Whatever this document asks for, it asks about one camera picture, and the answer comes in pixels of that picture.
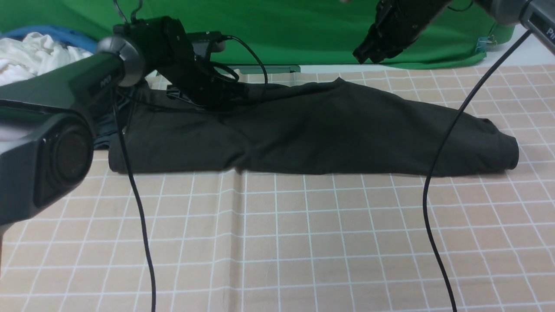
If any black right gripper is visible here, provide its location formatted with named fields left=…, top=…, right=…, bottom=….
left=353, top=0, right=451, bottom=65

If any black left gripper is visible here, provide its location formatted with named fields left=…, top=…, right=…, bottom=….
left=114, top=16, right=248, bottom=111

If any dark gray long-sleeved shirt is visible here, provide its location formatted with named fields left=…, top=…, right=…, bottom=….
left=108, top=78, right=520, bottom=176

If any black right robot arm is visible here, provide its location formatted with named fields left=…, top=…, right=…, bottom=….
left=353, top=0, right=555, bottom=64

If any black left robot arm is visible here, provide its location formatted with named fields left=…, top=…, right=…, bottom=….
left=0, top=16, right=246, bottom=234

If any blue garment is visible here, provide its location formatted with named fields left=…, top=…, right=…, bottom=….
left=1, top=24, right=98, bottom=53

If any metal binder clip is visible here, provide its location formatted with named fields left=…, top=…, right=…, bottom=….
left=474, top=36, right=497, bottom=53

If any green backdrop cloth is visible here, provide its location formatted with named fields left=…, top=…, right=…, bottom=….
left=0, top=0, right=514, bottom=69

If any white crumpled garment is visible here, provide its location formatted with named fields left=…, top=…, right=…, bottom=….
left=0, top=32, right=93, bottom=86

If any checkered beige tablecloth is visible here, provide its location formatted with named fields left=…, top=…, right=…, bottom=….
left=1, top=65, right=555, bottom=312

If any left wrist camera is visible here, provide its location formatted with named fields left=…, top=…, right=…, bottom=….
left=187, top=31, right=226, bottom=61

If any black right camera cable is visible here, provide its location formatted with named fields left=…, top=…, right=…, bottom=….
left=423, top=29, right=533, bottom=312

